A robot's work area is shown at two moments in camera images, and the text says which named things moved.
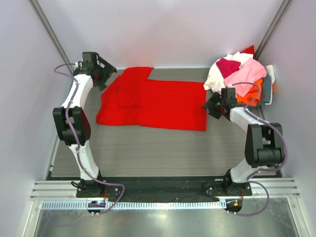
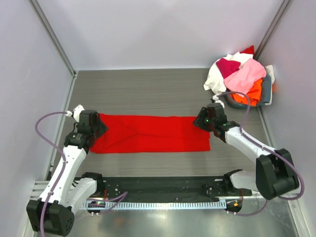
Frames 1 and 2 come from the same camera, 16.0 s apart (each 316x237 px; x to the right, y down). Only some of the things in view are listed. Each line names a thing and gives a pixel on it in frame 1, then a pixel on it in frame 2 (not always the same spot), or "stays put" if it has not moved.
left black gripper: x=107 y=70 to x=102 y=128
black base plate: x=162 y=187 stays put
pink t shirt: x=244 y=79 stays put
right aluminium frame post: x=271 y=28 stays put
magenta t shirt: x=227 y=67 stays put
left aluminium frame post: x=52 y=35 stays put
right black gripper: x=212 y=105 to x=201 y=119
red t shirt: x=130 y=98 to x=140 y=133
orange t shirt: x=254 y=96 stays put
